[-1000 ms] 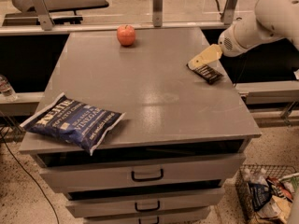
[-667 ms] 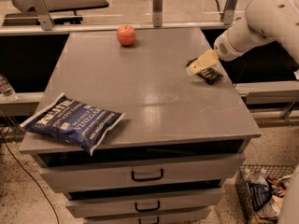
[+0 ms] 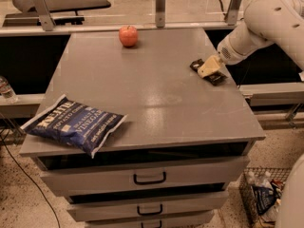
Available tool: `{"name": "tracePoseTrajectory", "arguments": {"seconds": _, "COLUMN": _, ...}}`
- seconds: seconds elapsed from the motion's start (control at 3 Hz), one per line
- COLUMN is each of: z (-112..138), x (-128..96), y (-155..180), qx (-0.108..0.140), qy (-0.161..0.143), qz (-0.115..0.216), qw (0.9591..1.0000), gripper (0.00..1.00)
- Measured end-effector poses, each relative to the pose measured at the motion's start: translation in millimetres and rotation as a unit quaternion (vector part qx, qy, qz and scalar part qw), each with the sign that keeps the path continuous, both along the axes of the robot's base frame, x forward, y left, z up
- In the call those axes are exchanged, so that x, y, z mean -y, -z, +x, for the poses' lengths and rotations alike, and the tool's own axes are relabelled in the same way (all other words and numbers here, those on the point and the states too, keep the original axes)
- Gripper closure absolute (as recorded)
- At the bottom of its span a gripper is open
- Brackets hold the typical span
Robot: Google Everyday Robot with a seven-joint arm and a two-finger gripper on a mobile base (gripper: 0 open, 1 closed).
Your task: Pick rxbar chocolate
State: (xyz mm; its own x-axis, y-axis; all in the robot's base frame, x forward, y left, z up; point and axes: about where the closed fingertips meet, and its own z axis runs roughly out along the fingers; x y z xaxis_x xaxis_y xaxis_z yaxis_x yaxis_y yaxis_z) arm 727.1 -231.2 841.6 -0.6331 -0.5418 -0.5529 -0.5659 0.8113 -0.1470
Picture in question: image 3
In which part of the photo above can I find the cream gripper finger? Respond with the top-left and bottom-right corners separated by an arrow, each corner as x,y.
198,55 -> 223,78

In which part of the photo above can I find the dark bench behind barrier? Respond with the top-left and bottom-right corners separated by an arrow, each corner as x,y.
3,0 -> 111,27

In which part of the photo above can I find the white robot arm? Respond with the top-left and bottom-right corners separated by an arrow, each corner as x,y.
198,0 -> 304,228

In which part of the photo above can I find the wire basket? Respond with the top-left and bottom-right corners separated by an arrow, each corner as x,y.
239,167 -> 291,228

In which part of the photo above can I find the red apple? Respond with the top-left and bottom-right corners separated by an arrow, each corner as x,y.
119,26 -> 138,48

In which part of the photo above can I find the plastic water bottle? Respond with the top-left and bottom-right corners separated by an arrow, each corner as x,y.
0,76 -> 18,104

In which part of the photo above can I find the blue snack bag in basket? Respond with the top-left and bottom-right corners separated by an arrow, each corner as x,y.
253,186 -> 276,215

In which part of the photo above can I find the right metal bracket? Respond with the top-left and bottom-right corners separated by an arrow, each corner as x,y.
224,0 -> 242,26

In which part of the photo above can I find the metal bracket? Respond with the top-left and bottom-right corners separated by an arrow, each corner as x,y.
32,0 -> 55,31
224,0 -> 242,26
155,0 -> 165,28

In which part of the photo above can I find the grey drawer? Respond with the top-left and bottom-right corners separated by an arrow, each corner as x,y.
41,156 -> 249,196
85,210 -> 214,228
67,191 -> 228,222

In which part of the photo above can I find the bottom grey drawer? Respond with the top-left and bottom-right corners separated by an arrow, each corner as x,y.
85,210 -> 214,228

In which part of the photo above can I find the blue kettle chips bag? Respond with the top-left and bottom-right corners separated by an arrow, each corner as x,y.
21,95 -> 126,158

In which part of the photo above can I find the grey drawer cabinet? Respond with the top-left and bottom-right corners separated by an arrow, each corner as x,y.
18,28 -> 267,228

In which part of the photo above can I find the metal rail barrier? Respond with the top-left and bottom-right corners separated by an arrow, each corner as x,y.
0,20 -> 242,37

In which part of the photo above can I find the clear bottle in basket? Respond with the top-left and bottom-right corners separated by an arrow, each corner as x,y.
246,171 -> 272,189

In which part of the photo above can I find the left metal bracket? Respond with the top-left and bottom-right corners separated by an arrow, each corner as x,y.
32,0 -> 55,31

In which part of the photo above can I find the top grey drawer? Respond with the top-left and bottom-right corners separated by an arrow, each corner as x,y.
41,156 -> 249,196

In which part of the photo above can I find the dark chocolate rxbar wrapper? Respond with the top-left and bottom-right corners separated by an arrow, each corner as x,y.
190,59 -> 227,86

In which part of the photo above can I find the middle metal bracket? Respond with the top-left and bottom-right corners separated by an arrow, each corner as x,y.
155,0 -> 165,28

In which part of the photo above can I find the black floor cable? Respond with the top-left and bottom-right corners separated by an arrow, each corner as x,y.
0,133 -> 62,228

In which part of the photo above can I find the middle grey drawer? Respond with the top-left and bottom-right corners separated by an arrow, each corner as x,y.
67,191 -> 228,222

